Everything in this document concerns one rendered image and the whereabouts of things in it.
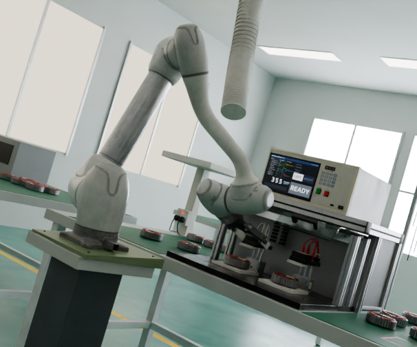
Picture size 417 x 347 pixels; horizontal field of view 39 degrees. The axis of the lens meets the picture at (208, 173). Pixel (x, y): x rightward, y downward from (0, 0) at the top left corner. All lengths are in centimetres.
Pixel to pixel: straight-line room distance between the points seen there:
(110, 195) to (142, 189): 647
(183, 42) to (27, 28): 491
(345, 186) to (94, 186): 103
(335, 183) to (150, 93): 84
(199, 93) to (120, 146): 35
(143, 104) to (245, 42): 176
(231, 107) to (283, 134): 651
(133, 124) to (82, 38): 522
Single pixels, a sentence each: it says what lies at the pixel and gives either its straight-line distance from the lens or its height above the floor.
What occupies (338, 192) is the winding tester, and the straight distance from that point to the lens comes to 246.
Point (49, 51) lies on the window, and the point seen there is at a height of 207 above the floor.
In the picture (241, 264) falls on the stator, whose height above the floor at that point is 80.
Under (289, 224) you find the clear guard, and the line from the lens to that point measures 222.
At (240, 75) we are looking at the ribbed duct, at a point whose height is 181.
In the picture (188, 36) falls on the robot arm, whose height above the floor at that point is 155.
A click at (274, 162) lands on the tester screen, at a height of 126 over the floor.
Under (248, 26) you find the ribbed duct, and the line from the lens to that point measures 393.
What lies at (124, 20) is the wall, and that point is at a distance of 781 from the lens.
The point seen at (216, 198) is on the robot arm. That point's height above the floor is 103.
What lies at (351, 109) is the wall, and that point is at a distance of 967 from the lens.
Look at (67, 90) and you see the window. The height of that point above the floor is 173.
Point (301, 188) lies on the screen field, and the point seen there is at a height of 118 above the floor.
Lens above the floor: 105
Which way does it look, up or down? 2 degrees up
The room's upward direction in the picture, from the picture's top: 17 degrees clockwise
